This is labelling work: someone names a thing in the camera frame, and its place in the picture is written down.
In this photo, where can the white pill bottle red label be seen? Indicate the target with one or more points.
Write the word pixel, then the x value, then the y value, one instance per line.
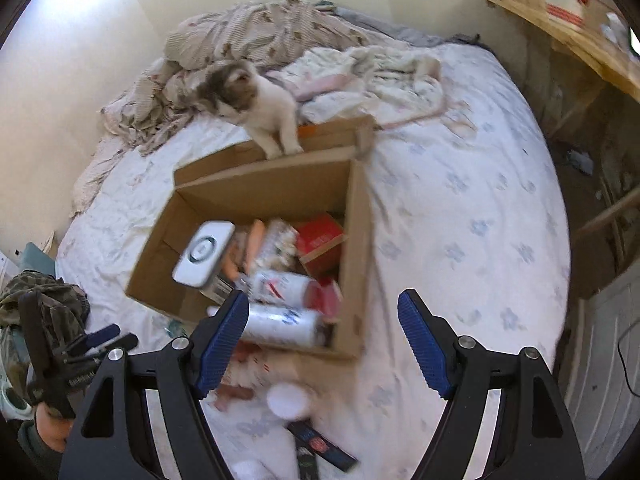
pixel 285 289

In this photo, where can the brown cardboard box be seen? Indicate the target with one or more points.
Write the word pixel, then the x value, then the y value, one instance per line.
pixel 234 212

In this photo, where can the white hp wireless charger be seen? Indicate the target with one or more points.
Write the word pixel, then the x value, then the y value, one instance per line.
pixel 202 258

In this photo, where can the clear ribbed tube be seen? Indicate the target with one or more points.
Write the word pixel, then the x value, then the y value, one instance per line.
pixel 279 247

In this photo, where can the beige patterned blanket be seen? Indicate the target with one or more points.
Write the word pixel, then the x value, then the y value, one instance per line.
pixel 153 109

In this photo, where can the white spray can blue print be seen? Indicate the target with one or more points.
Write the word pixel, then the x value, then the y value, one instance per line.
pixel 285 327

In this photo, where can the wooden desk shelf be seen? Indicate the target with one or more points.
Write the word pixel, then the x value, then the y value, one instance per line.
pixel 594 30

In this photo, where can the dark green sleeve forearm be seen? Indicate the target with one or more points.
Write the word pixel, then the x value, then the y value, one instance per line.
pixel 44 458

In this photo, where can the grey and white kitten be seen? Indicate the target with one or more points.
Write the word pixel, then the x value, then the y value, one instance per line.
pixel 236 93

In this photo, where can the left hand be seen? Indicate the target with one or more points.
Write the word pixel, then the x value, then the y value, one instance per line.
pixel 53 430

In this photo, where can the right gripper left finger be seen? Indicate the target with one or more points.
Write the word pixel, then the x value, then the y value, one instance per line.
pixel 112 436

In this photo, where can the white round cap bottle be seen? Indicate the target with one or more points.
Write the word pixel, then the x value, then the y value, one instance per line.
pixel 289 401

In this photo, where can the white floral bed sheet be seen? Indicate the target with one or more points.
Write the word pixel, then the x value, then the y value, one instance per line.
pixel 473 220

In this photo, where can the white barcode carton box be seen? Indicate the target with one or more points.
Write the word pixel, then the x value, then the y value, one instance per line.
pixel 217 290

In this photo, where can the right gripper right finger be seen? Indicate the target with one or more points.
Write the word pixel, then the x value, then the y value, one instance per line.
pixel 534 437

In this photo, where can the red box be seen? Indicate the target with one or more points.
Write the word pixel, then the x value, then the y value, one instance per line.
pixel 319 245

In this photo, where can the peach tube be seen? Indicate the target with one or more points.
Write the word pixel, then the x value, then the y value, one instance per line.
pixel 243 250

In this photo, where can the white floral crumpled duvet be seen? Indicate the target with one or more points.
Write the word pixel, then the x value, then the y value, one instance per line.
pixel 392 85

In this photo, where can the camouflage cloth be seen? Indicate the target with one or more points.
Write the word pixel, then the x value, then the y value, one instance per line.
pixel 63 310

